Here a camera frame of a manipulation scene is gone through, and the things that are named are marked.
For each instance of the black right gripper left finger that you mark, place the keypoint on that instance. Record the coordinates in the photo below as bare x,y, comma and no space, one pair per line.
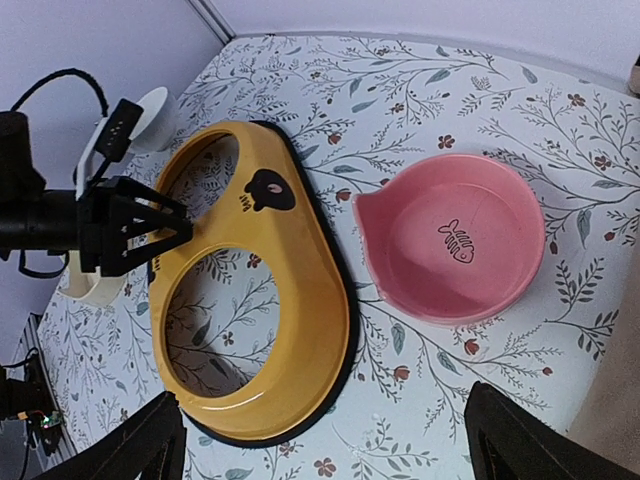
151,444

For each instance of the white ceramic bowl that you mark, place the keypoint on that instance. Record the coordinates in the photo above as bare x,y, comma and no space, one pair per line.
157,124

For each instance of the pink pet bowl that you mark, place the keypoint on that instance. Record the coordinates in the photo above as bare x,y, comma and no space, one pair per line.
452,239

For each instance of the aluminium left corner post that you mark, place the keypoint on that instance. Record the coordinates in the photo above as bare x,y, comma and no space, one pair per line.
213,19

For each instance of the yellow bear bowl stand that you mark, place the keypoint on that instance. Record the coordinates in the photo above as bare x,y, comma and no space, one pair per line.
269,208

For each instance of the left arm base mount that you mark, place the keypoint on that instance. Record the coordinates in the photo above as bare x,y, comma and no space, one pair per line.
25,397

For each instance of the cream paw print bowl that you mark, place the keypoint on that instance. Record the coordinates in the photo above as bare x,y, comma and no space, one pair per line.
90,288

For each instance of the beige pet tent fabric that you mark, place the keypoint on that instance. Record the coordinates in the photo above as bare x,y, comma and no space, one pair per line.
608,421

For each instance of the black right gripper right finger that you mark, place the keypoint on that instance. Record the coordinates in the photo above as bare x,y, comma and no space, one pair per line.
507,442

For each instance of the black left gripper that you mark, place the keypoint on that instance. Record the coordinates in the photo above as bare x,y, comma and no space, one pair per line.
34,218

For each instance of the floral white table mat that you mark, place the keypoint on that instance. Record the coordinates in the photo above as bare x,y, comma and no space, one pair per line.
359,111

